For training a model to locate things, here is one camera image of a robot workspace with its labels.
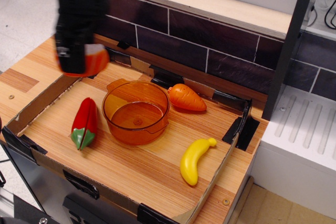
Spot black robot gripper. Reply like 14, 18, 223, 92
55, 0, 108, 74

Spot transparent orange plastic pot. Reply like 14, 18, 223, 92
102, 79, 170, 145

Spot red toy chili pepper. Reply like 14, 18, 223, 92
70, 98, 98, 151

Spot orange toy carrot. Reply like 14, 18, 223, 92
167, 83, 207, 111

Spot yellow toy banana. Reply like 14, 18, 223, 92
180, 138, 217, 186

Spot white toy sink drainboard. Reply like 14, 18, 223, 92
251, 86, 335, 219

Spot dark grey vertical post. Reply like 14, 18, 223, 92
262, 0, 310, 121

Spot black cables in background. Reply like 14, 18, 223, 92
306, 0, 336, 30

